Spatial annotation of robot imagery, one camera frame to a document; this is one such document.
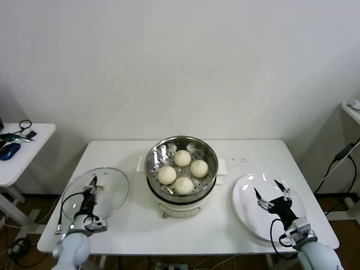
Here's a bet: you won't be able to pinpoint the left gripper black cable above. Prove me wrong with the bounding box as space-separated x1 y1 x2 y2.
55 190 87 236

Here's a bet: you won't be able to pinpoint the grey power strip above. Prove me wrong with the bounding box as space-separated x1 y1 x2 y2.
156 261 190 270

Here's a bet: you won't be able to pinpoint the steel steamer basket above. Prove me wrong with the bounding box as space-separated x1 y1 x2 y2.
137 136 228 198

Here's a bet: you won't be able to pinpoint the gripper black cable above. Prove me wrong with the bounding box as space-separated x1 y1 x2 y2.
269 218 299 260
55 190 87 236

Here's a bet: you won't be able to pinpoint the black power adapter cable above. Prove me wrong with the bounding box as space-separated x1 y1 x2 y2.
313 142 358 217

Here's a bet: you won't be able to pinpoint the glass lid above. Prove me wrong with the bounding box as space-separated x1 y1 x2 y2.
61 167 130 222

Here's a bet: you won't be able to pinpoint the black floor cable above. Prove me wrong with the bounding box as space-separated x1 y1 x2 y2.
5 237 39 268

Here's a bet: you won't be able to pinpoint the white side table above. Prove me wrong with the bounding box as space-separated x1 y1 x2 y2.
0 123 57 240

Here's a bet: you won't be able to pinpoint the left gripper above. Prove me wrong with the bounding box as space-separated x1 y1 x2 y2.
79 175 104 219

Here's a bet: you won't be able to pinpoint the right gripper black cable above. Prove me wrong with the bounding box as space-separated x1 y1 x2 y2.
269 218 299 260

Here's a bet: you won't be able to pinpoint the black cable loop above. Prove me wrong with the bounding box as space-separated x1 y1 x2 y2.
18 119 32 133

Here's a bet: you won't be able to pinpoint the white round plate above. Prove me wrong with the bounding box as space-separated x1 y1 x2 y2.
232 173 307 242

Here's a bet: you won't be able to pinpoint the green pen bundle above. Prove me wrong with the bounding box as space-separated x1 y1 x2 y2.
0 132 34 143

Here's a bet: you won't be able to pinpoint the white steamed baozi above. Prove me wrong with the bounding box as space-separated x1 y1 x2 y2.
174 176 195 196
157 165 177 186
190 159 209 178
174 150 192 167

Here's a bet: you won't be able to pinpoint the white floor socket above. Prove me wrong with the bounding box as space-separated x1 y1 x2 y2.
10 242 30 255

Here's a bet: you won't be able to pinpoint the blue computer mouse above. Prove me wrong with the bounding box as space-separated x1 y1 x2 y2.
0 142 21 161

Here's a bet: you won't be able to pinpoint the scattered dark crumbs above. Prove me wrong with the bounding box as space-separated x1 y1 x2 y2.
224 156 249 167

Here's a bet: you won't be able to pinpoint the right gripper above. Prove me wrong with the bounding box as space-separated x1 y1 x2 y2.
253 179 300 227

